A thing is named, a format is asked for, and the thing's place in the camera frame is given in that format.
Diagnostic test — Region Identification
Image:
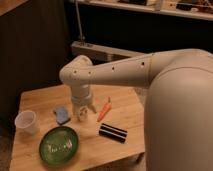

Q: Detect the wooden table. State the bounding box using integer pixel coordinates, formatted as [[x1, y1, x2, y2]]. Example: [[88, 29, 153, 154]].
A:
[[8, 83, 147, 171]]

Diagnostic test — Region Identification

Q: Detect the white shelf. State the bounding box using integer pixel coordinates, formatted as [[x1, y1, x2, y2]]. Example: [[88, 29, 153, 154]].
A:
[[69, 0, 213, 21]]

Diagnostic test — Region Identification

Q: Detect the clear plastic cup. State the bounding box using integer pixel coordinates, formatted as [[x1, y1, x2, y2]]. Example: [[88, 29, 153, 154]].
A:
[[15, 110, 39, 135]]

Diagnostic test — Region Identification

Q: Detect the metal pole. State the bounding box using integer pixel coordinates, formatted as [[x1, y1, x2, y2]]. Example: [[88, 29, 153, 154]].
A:
[[74, 0, 85, 44]]

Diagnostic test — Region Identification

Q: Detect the black striped box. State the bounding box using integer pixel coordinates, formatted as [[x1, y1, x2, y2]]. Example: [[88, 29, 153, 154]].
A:
[[99, 123, 127, 143]]

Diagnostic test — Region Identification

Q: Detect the small clear bottle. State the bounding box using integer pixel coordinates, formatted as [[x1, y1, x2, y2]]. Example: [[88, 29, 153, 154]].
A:
[[77, 106, 88, 122]]

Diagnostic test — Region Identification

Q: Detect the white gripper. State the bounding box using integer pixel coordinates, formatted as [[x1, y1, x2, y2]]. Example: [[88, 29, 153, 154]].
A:
[[70, 84, 97, 118]]

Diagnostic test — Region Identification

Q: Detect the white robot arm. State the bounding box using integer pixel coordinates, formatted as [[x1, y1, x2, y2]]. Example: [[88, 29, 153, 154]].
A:
[[59, 49, 213, 171]]

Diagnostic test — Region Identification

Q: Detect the blue sponge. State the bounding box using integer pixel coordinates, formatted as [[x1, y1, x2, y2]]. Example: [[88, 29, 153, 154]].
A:
[[54, 106, 71, 125]]

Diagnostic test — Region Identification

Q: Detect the green plate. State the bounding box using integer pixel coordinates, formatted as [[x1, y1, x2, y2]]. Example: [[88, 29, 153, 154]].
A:
[[39, 126, 79, 167]]

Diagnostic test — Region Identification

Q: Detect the orange carrot toy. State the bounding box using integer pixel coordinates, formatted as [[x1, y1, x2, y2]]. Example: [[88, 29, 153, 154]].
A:
[[97, 99, 112, 122]]

